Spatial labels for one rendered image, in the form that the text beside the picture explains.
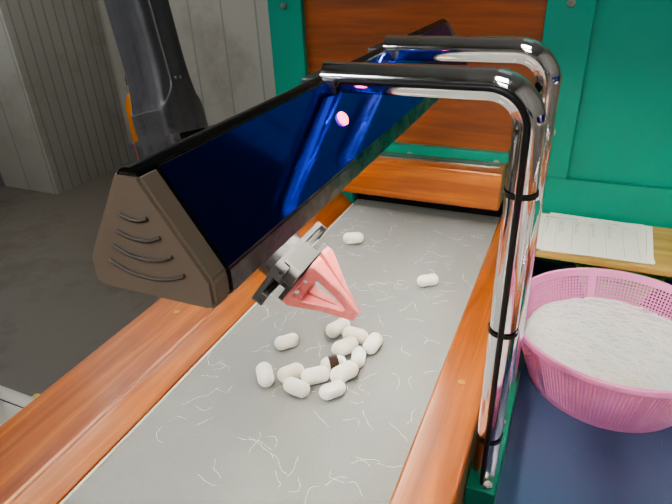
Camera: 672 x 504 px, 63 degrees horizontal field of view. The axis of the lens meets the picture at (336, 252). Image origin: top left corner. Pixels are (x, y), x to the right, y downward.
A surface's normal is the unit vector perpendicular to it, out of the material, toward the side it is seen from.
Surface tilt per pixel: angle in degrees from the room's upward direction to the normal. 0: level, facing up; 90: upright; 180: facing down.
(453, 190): 90
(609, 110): 90
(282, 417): 0
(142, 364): 0
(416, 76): 64
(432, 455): 0
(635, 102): 90
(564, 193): 90
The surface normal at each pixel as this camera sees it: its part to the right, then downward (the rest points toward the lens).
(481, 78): -0.38, 0.03
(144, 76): -0.46, 0.24
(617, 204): -0.40, 0.46
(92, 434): 0.62, -0.51
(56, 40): 0.91, 0.16
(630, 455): -0.04, -0.87
